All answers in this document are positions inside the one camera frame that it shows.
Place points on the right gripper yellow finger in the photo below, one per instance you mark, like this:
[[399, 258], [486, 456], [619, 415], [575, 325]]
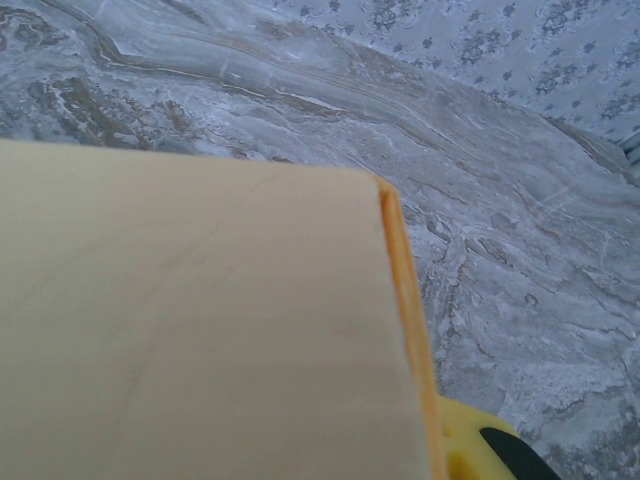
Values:
[[475, 445]]

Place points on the yellow paper box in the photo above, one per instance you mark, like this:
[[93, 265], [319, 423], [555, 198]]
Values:
[[200, 300]]

